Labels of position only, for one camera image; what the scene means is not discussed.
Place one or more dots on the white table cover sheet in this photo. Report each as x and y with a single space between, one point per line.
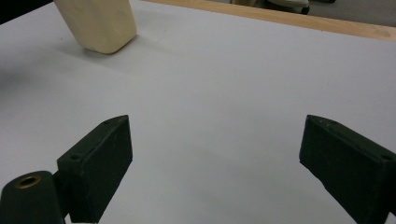
218 93

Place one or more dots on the wooden table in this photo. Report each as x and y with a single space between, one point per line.
311 21

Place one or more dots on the beige square wooden cup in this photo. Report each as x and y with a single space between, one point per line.
101 23

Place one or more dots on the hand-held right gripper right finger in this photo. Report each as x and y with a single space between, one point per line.
355 168

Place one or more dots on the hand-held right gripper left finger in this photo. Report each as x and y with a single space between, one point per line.
99 168

